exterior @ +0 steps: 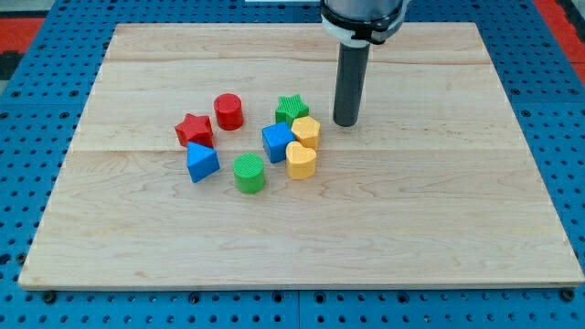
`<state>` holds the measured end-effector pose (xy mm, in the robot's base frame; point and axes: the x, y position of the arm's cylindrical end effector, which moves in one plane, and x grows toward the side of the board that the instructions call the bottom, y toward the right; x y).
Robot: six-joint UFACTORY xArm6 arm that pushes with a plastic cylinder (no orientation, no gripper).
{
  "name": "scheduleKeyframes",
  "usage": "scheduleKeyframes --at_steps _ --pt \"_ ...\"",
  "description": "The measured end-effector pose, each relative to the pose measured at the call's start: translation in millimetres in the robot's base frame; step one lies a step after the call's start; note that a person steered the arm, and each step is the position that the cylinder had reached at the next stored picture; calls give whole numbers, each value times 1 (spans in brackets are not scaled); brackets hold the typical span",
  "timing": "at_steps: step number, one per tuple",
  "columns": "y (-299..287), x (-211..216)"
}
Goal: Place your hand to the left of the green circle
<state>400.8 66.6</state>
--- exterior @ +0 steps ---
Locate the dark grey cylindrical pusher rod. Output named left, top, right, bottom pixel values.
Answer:
left=333, top=44, right=369, bottom=127

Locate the green star block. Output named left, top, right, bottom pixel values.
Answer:
left=275, top=94, right=309, bottom=127

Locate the yellow pentagon block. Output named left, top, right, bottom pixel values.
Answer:
left=291, top=116, right=321, bottom=151

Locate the blue cube block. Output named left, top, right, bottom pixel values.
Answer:
left=261, top=122, right=295, bottom=164

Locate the yellow heart block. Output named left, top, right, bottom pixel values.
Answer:
left=285, top=142, right=317, bottom=180

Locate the red cylinder block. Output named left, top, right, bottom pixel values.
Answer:
left=213, top=93, right=243, bottom=131

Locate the green cylinder block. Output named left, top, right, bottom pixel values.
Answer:
left=232, top=154, right=265, bottom=194

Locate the red star block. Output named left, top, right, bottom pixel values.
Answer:
left=175, top=113, right=214, bottom=148

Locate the wooden board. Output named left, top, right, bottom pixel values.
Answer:
left=18, top=23, right=584, bottom=291

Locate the blue triangle block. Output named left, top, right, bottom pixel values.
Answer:
left=186, top=142, right=220, bottom=183

